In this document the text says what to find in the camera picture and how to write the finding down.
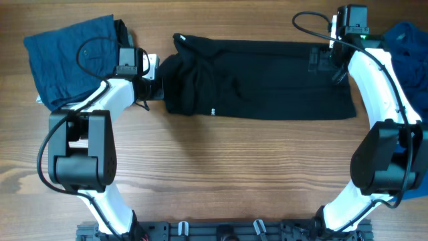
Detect black polo shirt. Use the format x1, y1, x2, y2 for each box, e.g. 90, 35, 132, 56
158, 33, 356, 121

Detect blue polo shirt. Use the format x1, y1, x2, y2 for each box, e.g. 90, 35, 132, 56
383, 21, 428, 202

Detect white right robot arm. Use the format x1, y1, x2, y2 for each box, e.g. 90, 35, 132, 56
310, 5, 427, 238

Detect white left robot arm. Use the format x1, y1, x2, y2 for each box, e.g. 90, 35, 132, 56
37, 48, 163, 240

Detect folded dark green garment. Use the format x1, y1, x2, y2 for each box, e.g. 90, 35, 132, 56
114, 19, 134, 48

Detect folded blue denim shorts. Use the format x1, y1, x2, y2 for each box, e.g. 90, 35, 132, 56
23, 15, 118, 111

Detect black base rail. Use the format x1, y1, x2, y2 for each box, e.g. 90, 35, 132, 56
76, 220, 374, 241

